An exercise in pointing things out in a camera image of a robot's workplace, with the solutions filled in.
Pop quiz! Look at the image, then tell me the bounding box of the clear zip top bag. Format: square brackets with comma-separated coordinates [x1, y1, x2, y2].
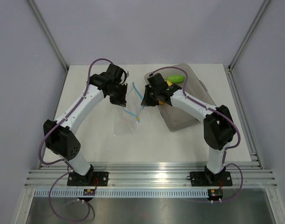
[113, 82, 144, 136]

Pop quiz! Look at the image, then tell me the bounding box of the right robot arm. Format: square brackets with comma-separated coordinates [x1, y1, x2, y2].
[141, 73, 236, 187]

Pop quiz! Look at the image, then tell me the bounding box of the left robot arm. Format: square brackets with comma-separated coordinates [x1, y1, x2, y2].
[43, 63, 128, 186]

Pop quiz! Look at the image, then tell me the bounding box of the green chayote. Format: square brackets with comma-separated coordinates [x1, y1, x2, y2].
[166, 75, 186, 84]

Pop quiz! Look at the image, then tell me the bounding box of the grey translucent plastic bin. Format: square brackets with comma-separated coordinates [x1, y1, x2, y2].
[155, 63, 215, 132]

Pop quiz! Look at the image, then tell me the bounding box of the left circuit board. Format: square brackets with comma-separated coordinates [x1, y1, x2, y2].
[83, 189, 96, 196]

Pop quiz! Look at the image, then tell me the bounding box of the circuit board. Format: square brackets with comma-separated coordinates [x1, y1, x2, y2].
[208, 189, 223, 197]
[83, 189, 96, 196]

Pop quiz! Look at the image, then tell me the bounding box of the right circuit board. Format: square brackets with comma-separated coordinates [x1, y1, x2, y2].
[208, 189, 223, 197]

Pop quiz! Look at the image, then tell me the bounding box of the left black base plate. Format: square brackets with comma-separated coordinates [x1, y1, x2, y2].
[67, 171, 109, 187]

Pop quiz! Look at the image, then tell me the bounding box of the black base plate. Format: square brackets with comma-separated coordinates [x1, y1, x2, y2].
[67, 171, 109, 187]
[186, 171, 233, 187]

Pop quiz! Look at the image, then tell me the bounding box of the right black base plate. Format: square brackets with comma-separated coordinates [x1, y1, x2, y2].
[186, 171, 233, 187]

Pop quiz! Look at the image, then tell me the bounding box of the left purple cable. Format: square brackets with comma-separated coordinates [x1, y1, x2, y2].
[38, 57, 115, 221]

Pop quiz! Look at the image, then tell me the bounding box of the aluminium rail frame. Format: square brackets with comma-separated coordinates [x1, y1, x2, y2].
[24, 161, 278, 189]

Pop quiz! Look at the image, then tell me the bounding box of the white slotted cable duct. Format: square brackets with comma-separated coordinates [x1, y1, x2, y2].
[34, 188, 209, 198]

